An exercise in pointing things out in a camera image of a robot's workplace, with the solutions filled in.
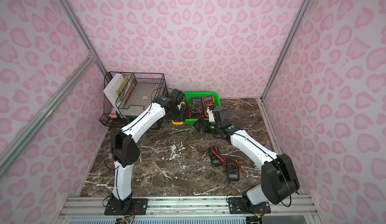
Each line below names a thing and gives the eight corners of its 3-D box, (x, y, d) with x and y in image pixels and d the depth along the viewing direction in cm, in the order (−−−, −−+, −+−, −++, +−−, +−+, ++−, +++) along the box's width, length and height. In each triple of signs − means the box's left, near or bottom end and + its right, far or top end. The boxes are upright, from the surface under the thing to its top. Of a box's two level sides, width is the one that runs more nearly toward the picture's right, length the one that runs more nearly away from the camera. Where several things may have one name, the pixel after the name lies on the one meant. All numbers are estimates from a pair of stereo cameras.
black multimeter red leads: (213, 167, 87) (214, 164, 84) (206, 151, 94) (206, 147, 90) (225, 163, 89) (226, 160, 86) (217, 147, 96) (217, 143, 92)
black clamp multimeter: (227, 181, 83) (229, 178, 79) (225, 162, 89) (226, 158, 85) (239, 181, 83) (241, 178, 79) (236, 162, 89) (238, 158, 85)
